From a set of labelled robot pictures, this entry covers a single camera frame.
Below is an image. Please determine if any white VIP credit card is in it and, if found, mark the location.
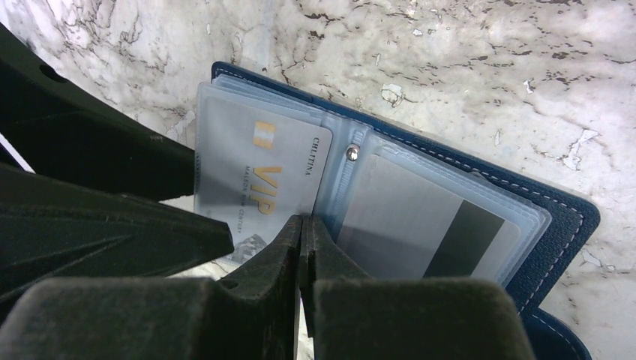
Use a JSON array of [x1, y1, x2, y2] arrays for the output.
[[195, 94, 332, 264]]

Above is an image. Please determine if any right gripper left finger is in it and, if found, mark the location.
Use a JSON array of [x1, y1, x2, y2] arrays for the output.
[[1, 215, 303, 359]]

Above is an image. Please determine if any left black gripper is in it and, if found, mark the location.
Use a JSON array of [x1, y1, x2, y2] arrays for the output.
[[1, 28, 233, 317]]

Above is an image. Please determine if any silver striped credit card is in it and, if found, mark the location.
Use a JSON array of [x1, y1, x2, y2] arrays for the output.
[[337, 154, 521, 280]]

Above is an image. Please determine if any blue leather card holder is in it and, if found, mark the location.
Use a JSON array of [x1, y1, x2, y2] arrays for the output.
[[194, 61, 601, 359]]

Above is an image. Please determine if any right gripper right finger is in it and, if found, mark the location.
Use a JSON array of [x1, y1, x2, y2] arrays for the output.
[[298, 216, 534, 359]]

